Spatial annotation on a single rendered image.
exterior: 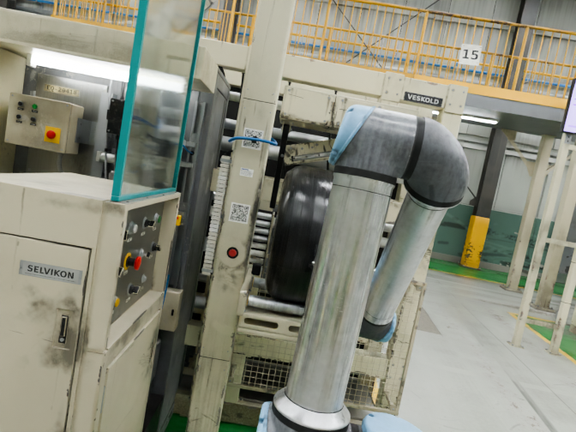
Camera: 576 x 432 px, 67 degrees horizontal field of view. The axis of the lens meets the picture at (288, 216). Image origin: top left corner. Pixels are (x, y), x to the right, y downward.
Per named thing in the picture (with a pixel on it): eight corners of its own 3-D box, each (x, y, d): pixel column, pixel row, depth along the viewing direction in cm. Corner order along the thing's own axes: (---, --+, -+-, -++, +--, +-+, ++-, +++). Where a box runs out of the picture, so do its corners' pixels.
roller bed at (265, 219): (223, 267, 213) (233, 207, 210) (227, 261, 228) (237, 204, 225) (263, 274, 213) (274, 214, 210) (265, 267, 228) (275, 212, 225)
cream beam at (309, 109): (279, 117, 192) (285, 84, 191) (279, 123, 217) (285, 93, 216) (414, 143, 194) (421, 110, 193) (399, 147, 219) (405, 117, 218)
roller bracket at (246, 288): (235, 315, 163) (240, 291, 162) (244, 287, 203) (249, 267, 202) (244, 317, 164) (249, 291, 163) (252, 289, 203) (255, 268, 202)
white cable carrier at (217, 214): (201, 273, 174) (221, 154, 170) (203, 271, 179) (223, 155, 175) (212, 275, 174) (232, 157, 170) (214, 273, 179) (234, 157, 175)
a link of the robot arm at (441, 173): (489, 117, 79) (388, 318, 127) (420, 104, 80) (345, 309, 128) (498, 154, 71) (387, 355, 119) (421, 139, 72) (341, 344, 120)
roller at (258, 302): (243, 308, 169) (244, 302, 166) (246, 297, 172) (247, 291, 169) (333, 323, 170) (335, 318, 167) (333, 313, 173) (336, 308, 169)
